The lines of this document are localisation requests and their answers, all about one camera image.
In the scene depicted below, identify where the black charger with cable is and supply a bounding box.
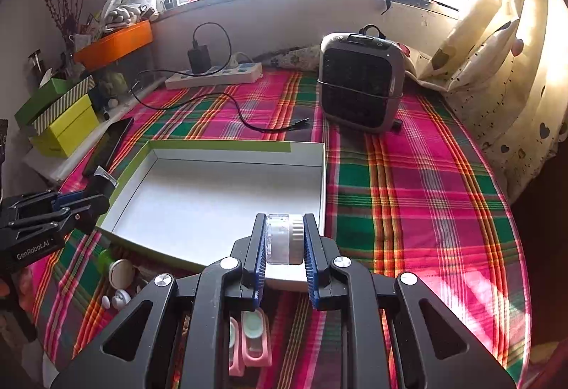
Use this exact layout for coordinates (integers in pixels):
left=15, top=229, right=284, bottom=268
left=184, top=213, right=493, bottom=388
left=129, top=22, right=310, bottom=133

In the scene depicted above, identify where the striped white box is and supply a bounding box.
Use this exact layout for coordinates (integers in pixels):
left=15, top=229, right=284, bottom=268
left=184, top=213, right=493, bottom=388
left=26, top=76, right=95, bottom=137

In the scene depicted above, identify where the small white round jar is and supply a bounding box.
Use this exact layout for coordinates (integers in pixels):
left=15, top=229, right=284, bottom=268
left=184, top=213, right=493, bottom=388
left=265, top=214, right=304, bottom=265

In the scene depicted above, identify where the white shelf board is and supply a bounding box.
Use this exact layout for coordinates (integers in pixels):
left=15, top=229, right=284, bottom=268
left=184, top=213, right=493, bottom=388
left=23, top=97, right=138, bottom=184

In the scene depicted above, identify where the yellow cardboard box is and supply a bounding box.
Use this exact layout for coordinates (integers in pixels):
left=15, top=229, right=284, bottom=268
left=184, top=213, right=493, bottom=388
left=29, top=94, right=99, bottom=158

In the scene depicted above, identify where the black smartphone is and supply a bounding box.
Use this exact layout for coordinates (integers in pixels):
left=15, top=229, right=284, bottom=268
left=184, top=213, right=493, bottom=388
left=82, top=118, right=134, bottom=177

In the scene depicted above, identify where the cream heart curtain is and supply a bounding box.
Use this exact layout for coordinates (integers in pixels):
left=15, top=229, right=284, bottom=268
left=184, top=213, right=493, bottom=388
left=417, top=0, right=567, bottom=202

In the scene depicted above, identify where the white round hook knob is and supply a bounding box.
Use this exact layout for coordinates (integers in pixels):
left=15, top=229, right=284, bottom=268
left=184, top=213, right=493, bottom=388
left=101, top=289, right=132, bottom=311

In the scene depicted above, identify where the green white shallow box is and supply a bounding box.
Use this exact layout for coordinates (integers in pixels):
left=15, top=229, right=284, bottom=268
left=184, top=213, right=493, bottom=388
left=96, top=140, right=326, bottom=269

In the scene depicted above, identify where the white power strip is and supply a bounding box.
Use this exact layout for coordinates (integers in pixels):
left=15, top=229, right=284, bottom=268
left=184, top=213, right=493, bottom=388
left=165, top=62, right=263, bottom=90

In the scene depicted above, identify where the grey black space heater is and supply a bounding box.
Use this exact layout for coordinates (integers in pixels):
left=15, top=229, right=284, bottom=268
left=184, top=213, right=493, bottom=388
left=318, top=25, right=407, bottom=133

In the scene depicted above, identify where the pink clip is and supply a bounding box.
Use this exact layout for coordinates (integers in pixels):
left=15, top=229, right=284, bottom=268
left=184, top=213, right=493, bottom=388
left=229, top=317, right=245, bottom=377
left=241, top=308, right=272, bottom=368

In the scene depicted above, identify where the orange tray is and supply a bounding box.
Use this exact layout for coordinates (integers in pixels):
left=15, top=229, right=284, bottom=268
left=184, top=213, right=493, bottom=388
left=73, top=21, right=153, bottom=72

